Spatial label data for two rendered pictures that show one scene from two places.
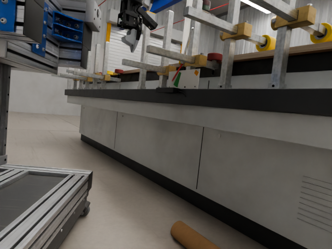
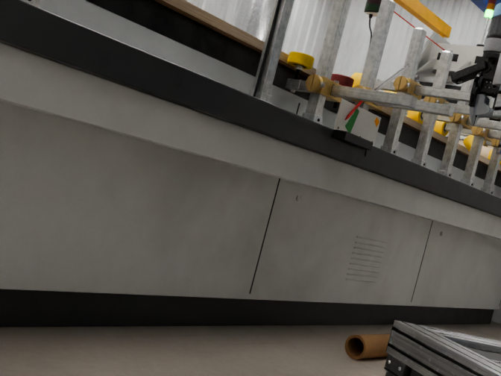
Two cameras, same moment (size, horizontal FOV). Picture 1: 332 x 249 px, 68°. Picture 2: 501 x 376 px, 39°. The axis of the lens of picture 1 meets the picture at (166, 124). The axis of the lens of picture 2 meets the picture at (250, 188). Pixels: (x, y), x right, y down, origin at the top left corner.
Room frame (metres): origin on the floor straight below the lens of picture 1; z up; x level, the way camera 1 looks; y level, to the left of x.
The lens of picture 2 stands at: (2.23, 2.03, 0.49)
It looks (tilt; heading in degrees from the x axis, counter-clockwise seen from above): 1 degrees down; 254
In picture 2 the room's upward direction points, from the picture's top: 15 degrees clockwise
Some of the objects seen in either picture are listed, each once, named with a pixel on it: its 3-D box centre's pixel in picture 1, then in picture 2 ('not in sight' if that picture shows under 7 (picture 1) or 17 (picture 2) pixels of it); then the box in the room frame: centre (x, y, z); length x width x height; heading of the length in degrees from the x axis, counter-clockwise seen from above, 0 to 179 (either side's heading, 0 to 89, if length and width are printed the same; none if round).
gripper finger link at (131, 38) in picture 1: (131, 39); (484, 112); (1.05, 0.18, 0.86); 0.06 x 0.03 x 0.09; 125
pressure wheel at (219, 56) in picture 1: (214, 64); (338, 92); (1.36, -0.22, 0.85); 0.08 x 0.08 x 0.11
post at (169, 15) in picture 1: (165, 51); (330, 47); (1.52, 0.05, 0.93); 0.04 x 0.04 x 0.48; 35
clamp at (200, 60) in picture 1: (194, 61); (366, 97); (1.30, -0.11, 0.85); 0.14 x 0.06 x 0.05; 35
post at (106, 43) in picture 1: (104, 67); not in sight; (2.34, 0.62, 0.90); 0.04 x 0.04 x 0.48; 35
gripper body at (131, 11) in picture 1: (131, 14); (492, 76); (1.06, 0.19, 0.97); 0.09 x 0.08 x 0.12; 125
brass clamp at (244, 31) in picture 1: (234, 32); (408, 87); (1.09, -0.26, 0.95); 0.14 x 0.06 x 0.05; 35
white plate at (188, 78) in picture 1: (182, 79); (358, 123); (1.33, -0.06, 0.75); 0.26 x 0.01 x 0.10; 35
